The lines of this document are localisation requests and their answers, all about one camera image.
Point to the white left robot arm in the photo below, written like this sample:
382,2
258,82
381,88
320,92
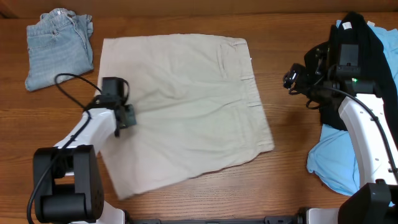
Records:
67,181

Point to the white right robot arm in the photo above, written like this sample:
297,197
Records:
361,108

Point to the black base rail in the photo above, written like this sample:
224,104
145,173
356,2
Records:
299,218

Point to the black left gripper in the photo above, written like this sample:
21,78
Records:
132,118

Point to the folded light blue jeans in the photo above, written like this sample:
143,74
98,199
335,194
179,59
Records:
58,43

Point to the black garment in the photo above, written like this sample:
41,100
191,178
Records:
353,56

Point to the beige khaki shorts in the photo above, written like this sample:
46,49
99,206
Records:
196,104

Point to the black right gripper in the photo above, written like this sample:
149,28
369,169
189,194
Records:
301,86

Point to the light blue t-shirt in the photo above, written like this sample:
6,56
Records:
333,158

